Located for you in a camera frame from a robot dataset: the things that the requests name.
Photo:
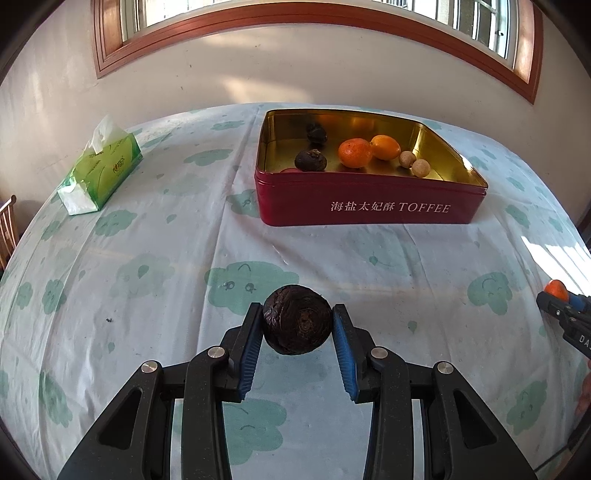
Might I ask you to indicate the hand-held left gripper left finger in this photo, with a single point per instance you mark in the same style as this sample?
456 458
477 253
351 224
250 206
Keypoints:
247 364

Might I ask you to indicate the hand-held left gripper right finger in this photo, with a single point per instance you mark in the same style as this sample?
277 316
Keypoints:
344 360

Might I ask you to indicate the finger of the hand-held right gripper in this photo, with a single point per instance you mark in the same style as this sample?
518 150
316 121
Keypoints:
579 303
572 330

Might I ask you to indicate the small orange fruit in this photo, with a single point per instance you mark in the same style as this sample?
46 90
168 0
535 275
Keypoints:
555 290

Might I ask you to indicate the dark water chestnut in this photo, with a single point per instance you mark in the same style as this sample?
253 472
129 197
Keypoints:
298 321
316 134
310 160

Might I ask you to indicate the red metal tin box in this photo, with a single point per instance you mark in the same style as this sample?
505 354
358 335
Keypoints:
295 203

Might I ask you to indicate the brown longan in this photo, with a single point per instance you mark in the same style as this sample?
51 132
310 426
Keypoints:
420 167
406 158

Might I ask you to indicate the round tangerine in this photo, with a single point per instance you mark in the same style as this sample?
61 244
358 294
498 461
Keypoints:
355 152

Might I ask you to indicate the oval orange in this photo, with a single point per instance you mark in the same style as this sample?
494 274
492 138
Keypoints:
385 146

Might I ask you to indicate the person's right hand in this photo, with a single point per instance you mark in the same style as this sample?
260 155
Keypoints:
585 392

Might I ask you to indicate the white cloud-print tablecloth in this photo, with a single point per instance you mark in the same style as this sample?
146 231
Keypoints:
115 286

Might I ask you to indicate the small red fruit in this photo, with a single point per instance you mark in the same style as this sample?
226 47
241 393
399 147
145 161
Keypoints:
290 170

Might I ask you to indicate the green tissue pack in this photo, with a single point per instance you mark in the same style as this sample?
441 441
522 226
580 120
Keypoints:
101 173

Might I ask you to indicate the wooden chair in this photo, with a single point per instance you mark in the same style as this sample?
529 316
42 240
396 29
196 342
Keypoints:
5 226

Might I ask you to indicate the wooden window frame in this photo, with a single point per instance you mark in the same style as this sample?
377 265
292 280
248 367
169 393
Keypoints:
295 23

